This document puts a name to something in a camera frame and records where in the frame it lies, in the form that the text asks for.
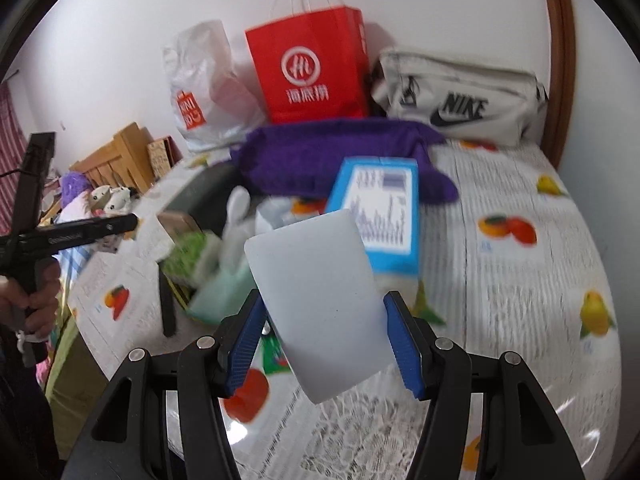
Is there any mint white work glove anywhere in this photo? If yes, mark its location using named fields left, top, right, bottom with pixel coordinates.
left=186, top=186, right=255, bottom=325

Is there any green tissue packet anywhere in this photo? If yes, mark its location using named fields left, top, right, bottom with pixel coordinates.
left=160, top=231, right=222, bottom=288

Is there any white plastic card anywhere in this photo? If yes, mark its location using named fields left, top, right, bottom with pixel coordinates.
left=244, top=210, right=394, bottom=404

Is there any dark green book box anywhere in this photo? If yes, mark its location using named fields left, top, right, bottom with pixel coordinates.
left=157, top=162, right=242, bottom=257

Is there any blue tissue pack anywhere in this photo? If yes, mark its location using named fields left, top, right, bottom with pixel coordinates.
left=326, top=157, right=420, bottom=307

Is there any person's left hand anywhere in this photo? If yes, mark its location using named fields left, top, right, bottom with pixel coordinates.
left=0, top=258, right=61, bottom=338

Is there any white plush toy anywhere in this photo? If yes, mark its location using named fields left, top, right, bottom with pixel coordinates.
left=89, top=185, right=132, bottom=217

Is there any wooden chair back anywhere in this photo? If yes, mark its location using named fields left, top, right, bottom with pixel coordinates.
left=70, top=122, right=155, bottom=194

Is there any brown patterned box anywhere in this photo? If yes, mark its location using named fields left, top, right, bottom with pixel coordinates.
left=146, top=136, right=182, bottom=181

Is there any purple fleece cloth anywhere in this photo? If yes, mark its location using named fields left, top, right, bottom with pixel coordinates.
left=231, top=118, right=459, bottom=205

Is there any white Miniso plastic bag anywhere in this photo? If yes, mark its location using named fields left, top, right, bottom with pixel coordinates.
left=163, top=20, right=266, bottom=153

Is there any beige Nike bag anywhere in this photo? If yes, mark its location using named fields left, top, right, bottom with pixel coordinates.
left=372, top=47, right=548, bottom=148

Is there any red paper shopping bag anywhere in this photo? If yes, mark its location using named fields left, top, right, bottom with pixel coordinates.
left=245, top=0, right=371, bottom=124

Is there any black strap with snap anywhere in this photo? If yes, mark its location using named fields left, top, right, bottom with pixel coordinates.
left=157, top=263, right=178, bottom=338

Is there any brown door frame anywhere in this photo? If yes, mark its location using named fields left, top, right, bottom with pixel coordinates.
left=541, top=0, right=577, bottom=169

